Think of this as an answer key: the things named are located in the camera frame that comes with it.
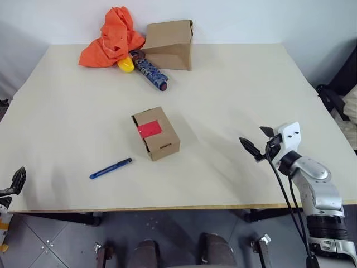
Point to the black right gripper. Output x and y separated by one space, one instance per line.
273 150

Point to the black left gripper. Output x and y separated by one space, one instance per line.
5 192

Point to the blue pen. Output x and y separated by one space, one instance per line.
111 168

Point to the small brown cardboard box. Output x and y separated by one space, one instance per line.
161 142

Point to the red tape patch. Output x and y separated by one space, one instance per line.
150 129

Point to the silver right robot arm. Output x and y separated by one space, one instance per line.
318 190

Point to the large open cardboard box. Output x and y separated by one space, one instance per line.
170 36

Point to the black office chair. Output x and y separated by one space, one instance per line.
334 97

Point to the white cushion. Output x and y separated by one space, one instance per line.
351 107

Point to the dark rounded shape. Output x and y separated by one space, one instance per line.
146 254
217 251

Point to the blue patterned folding umbrella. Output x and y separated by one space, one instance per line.
150 72

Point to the yellow plastic object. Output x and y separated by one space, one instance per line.
126 66

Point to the orange crumpled cloth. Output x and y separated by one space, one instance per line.
108 47

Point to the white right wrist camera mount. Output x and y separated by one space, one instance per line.
290 136

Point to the black table frame bar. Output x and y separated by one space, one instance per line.
267 213
69 217

